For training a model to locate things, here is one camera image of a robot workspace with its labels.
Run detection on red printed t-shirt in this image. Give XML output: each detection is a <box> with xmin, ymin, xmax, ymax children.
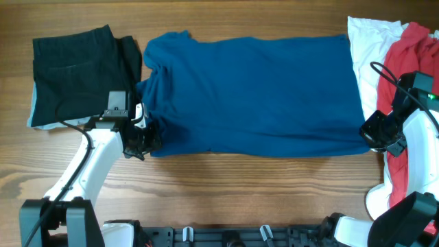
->
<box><xmin>376</xmin><ymin>22</ymin><xmax>439</xmax><ymax>236</ymax></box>

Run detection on white t-shirt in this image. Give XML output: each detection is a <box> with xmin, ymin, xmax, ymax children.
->
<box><xmin>346</xmin><ymin>16</ymin><xmax>439</xmax><ymax>121</ymax></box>

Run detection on folded black shorts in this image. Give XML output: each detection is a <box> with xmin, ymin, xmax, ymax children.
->
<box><xmin>32</xmin><ymin>25</ymin><xmax>141</xmax><ymax>126</ymax></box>

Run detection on blue polo shirt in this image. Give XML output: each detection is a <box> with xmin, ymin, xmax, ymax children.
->
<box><xmin>137</xmin><ymin>32</ymin><xmax>368</xmax><ymax>158</ymax></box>

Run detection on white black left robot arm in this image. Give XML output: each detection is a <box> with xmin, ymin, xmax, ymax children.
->
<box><xmin>19</xmin><ymin>91</ymin><xmax>161</xmax><ymax>246</ymax></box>

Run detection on light grey folded garment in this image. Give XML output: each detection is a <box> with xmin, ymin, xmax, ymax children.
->
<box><xmin>27</xmin><ymin>84</ymin><xmax>90</xmax><ymax>130</ymax></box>

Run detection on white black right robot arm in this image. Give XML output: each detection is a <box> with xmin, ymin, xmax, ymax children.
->
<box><xmin>317</xmin><ymin>71</ymin><xmax>438</xmax><ymax>246</ymax></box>

